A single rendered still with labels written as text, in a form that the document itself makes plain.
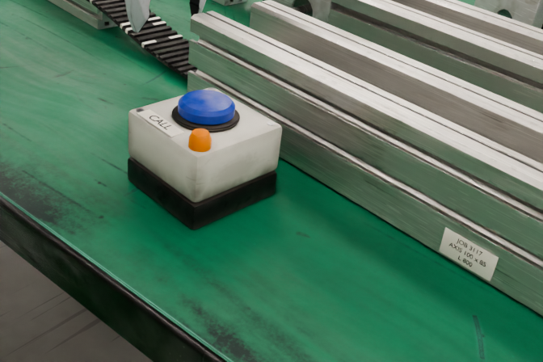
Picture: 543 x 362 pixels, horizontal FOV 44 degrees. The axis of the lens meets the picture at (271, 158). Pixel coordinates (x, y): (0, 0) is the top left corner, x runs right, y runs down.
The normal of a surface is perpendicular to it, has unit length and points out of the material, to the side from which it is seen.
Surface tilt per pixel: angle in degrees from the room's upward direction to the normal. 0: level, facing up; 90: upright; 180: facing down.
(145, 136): 90
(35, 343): 0
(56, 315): 0
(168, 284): 0
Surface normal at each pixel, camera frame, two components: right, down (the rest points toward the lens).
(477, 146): 0.11, -0.86
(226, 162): 0.70, 0.43
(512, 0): -0.91, 0.11
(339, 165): -0.71, 0.29
